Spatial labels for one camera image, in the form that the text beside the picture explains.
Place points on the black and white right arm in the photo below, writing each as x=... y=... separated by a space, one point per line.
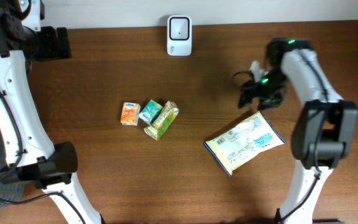
x=325 y=128

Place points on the orange tissue pack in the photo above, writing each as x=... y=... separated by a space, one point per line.
x=130 y=114

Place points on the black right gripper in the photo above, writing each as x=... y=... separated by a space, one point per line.
x=260 y=92

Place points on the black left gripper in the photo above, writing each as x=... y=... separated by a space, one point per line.
x=52 y=43

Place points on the white barcode scanner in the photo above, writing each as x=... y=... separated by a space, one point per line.
x=179 y=35

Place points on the teal tissue pack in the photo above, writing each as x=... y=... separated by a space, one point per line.
x=150 y=112

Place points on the green yellow drink carton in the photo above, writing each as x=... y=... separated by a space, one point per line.
x=163 y=121

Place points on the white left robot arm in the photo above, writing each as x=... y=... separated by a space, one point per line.
x=30 y=155

